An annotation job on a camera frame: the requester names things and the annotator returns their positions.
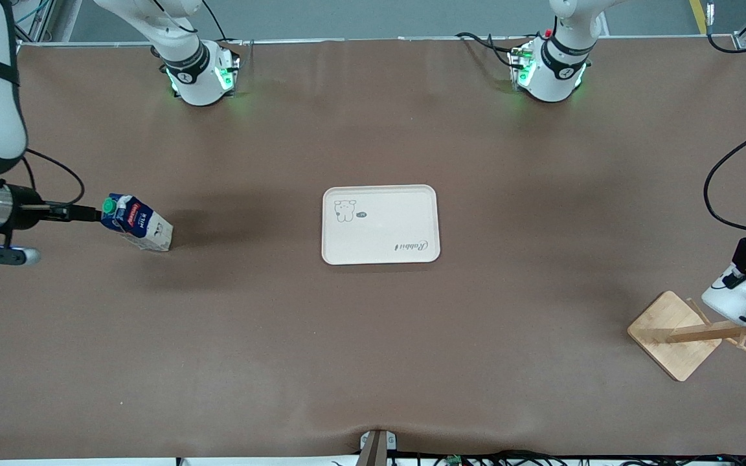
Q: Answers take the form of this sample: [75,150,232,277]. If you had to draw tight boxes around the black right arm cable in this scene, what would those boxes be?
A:
[20,149,85,209]

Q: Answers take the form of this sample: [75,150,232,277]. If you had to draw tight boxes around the cream plastic tray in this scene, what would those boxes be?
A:
[321,184,442,266]

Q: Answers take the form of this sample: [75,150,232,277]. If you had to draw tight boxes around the white smiley cup black handle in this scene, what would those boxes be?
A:
[701,264,746,326]

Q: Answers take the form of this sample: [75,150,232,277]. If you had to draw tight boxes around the black right base cable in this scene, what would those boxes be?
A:
[201,0,244,46]

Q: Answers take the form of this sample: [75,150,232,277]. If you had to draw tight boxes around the black left base cables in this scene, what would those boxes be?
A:
[456,31,524,69]

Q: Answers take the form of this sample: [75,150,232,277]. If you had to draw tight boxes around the grey metal camera bracket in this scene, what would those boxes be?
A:
[359,429,398,466]

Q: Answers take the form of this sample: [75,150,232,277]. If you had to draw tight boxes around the blue milk carton green cap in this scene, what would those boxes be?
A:
[100,193,174,252]

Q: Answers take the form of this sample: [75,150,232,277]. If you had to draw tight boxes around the wooden cup rack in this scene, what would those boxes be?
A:
[627,282,746,383]

